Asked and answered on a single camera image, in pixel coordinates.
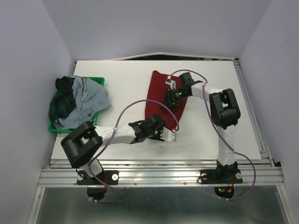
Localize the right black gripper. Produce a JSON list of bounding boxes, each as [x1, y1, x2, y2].
[[160, 88, 190, 110]]

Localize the red polka dot skirt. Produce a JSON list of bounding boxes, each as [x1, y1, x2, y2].
[[145, 70, 187, 131]]

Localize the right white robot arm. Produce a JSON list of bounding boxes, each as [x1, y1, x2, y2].
[[163, 70, 241, 183]]

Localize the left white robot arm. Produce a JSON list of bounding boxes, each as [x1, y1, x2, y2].
[[61, 114, 166, 184]]

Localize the green plastic bin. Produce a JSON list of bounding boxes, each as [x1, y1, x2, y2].
[[48, 76, 106, 136]]

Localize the dark green plaid skirt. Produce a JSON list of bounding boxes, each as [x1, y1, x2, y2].
[[49, 77, 76, 122]]

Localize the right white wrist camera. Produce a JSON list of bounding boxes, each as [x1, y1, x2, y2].
[[165, 76, 177, 90]]

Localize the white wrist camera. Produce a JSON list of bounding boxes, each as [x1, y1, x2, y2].
[[160, 127, 177, 142], [165, 76, 177, 90]]

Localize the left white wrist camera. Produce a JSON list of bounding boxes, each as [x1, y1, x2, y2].
[[160, 127, 177, 142]]

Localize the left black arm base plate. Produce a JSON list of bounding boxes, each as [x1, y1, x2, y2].
[[76, 170, 119, 185]]

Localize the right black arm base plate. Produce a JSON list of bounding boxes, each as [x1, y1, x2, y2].
[[197, 169, 243, 185]]

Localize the aluminium rail frame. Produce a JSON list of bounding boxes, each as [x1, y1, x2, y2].
[[28, 59, 296, 224]]

